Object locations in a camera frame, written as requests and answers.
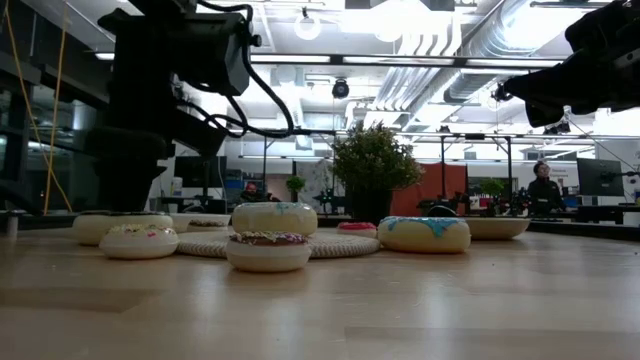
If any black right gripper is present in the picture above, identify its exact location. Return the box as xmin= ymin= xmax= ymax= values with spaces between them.
xmin=503 ymin=47 xmax=640 ymax=128

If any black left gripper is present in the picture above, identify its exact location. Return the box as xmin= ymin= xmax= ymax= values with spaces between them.
xmin=84 ymin=97 xmax=229 ymax=214

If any small white sprinkled donut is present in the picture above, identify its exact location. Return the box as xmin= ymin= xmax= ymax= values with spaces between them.
xmin=98 ymin=223 xmax=180 ymax=261

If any shallow white plate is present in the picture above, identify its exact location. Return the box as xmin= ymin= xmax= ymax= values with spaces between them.
xmin=72 ymin=211 xmax=175 ymax=247

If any small brown donut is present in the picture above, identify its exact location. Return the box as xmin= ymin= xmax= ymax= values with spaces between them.
xmin=187 ymin=219 xmax=229 ymax=233

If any large donut pale blue drizzle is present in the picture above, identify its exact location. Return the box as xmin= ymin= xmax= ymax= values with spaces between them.
xmin=231 ymin=201 xmax=319 ymax=237

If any small chocolate sprinkled donut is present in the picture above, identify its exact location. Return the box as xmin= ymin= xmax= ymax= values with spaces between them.
xmin=225 ymin=230 xmax=313 ymax=274

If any large donut teal icing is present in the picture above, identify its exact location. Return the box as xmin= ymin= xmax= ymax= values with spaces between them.
xmin=377 ymin=215 xmax=472 ymax=255

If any small red donut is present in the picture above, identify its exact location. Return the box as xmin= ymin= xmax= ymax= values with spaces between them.
xmin=336 ymin=221 xmax=379 ymax=240

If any black computer monitor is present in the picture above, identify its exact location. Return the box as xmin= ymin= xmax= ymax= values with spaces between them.
xmin=576 ymin=157 xmax=626 ymax=198
xmin=173 ymin=155 xmax=229 ymax=190

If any person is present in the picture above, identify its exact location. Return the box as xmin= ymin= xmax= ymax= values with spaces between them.
xmin=527 ymin=159 xmax=566 ymax=217
xmin=238 ymin=182 xmax=269 ymax=204

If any beige plate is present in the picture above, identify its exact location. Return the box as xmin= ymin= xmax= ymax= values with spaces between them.
xmin=462 ymin=216 xmax=532 ymax=241

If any orange partition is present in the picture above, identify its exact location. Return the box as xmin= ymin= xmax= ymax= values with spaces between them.
xmin=389 ymin=162 xmax=470 ymax=218

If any green plant in black pot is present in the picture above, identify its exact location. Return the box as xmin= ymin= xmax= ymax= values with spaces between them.
xmin=330 ymin=121 xmax=425 ymax=227

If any long ceiling light bar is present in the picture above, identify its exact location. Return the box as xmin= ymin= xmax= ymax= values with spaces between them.
xmin=94 ymin=51 xmax=566 ymax=69

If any round woven cream mat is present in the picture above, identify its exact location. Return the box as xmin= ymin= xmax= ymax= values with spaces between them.
xmin=175 ymin=227 xmax=382 ymax=260

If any round white ceiling lamp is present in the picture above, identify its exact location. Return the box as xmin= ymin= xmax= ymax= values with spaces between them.
xmin=293 ymin=10 xmax=323 ymax=42

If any silver round ceiling duct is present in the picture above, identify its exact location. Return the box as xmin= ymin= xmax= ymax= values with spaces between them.
xmin=442 ymin=0 xmax=569 ymax=104

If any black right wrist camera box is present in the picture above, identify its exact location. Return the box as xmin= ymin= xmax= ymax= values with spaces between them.
xmin=564 ymin=0 xmax=631 ymax=54

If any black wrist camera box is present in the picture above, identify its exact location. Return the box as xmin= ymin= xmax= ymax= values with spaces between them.
xmin=169 ymin=12 xmax=251 ymax=96
xmin=564 ymin=0 xmax=631 ymax=54

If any black metal station frame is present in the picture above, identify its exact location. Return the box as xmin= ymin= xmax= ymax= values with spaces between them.
xmin=438 ymin=132 xmax=515 ymax=217

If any yellow hanging cord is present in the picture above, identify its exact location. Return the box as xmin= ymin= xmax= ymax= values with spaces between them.
xmin=43 ymin=14 xmax=68 ymax=216
xmin=1 ymin=0 xmax=75 ymax=215

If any small grey metal post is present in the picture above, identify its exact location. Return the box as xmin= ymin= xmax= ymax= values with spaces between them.
xmin=4 ymin=209 xmax=21 ymax=239

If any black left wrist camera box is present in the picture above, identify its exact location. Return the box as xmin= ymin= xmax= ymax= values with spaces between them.
xmin=169 ymin=12 xmax=251 ymax=96

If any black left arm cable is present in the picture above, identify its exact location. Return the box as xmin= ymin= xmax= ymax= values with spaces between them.
xmin=172 ymin=0 xmax=296 ymax=141

